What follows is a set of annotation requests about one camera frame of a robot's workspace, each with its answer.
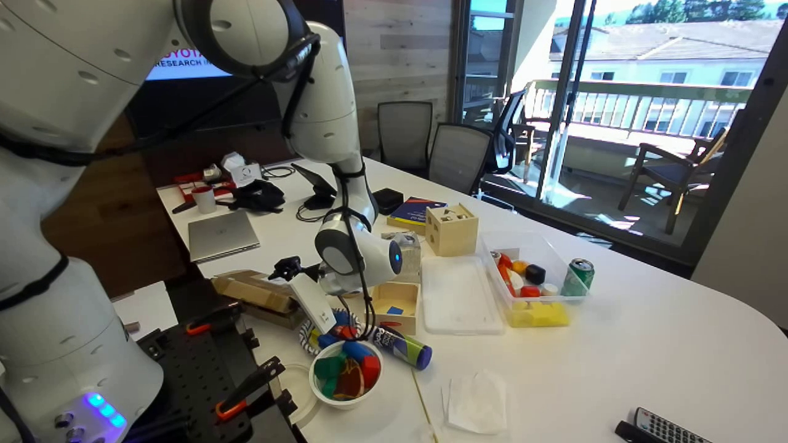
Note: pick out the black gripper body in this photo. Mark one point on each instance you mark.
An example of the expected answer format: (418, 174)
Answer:
(301, 269)

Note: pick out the brown cardboard box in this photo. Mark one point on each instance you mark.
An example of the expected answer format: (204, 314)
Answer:
(250, 291)

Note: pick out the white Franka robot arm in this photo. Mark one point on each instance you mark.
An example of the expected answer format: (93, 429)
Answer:
(65, 248)

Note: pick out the silver laptop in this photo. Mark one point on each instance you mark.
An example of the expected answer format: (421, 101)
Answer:
(223, 236)

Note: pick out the black cloth bundle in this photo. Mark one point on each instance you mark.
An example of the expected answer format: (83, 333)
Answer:
(258, 199)

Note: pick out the black tablet on stand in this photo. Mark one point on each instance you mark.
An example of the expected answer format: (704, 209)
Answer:
(316, 189)

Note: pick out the small white cup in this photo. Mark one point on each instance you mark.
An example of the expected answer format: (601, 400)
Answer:
(204, 201)

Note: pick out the small black pouch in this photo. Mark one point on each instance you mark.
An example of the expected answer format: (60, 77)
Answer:
(388, 201)

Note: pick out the white bowl of coloured blocks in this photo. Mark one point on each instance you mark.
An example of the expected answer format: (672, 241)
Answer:
(345, 377)

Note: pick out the red tool set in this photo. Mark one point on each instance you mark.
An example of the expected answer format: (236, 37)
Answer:
(193, 184)

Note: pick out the blue book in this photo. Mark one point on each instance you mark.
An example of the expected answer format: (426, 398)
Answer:
(415, 212)

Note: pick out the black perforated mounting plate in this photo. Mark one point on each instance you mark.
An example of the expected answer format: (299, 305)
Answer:
(197, 377)

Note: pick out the wooden shape sorter cube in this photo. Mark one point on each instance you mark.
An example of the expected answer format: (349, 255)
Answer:
(450, 231)

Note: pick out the grey mesh office chair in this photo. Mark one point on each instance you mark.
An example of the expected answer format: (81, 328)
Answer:
(458, 156)
(404, 136)

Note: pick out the white napkin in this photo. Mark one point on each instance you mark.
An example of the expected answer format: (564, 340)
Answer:
(476, 402)

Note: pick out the green drink can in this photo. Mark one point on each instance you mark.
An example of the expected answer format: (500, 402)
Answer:
(578, 277)

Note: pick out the dark outdoor chair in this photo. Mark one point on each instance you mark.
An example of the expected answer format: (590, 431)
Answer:
(668, 174)

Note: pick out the black remote control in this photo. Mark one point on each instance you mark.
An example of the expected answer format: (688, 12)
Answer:
(661, 429)

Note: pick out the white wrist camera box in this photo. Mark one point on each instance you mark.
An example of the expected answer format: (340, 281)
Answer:
(313, 301)

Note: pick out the wall television screen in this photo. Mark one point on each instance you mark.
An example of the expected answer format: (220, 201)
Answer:
(176, 66)

